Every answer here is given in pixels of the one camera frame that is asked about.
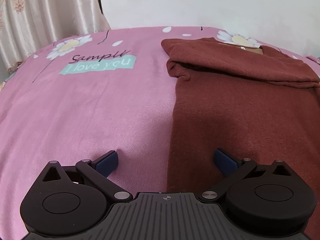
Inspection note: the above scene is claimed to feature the pink floral bed sheet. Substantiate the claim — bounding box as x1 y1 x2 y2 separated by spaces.
1 27 319 239

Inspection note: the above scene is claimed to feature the cream floral satin curtain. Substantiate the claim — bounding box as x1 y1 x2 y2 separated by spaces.
1 0 110 74

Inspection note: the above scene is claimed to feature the dark red knit sweater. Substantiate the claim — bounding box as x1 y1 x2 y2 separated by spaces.
160 37 320 240

